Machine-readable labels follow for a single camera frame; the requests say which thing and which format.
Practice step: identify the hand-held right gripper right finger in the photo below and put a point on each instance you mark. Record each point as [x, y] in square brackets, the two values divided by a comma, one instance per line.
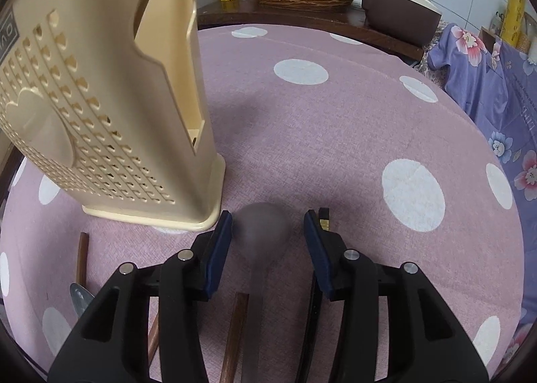
[316, 249]

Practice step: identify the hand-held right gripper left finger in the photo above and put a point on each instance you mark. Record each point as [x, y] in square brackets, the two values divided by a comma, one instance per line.
[220, 249]

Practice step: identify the dark chopstick with gold band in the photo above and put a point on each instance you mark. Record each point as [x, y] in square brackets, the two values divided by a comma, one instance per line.
[324, 215]

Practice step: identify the brown wooden chopstick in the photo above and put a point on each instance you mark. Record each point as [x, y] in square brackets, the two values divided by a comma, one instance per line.
[153, 332]
[233, 337]
[82, 257]

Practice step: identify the shiny metal spoon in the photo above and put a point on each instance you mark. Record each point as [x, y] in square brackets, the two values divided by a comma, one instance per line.
[79, 297]

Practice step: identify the beige perforated utensil holder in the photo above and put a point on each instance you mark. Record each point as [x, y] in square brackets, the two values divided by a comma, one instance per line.
[105, 135]

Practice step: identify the pink polka dot tablecloth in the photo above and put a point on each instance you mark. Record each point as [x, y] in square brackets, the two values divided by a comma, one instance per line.
[335, 135]

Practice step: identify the dark wooden counter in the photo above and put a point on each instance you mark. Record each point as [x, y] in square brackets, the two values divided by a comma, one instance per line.
[293, 16]

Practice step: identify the purple floral cloth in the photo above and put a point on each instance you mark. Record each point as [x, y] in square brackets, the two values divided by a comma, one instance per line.
[503, 106]

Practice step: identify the brown and cream rice cooker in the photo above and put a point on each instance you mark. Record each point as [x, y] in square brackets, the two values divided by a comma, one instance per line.
[398, 10]

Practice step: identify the small glass jar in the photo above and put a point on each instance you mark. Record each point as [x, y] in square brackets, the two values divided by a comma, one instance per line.
[496, 22]

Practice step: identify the yellow wrapped roll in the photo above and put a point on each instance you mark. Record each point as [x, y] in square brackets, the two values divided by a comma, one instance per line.
[514, 14]

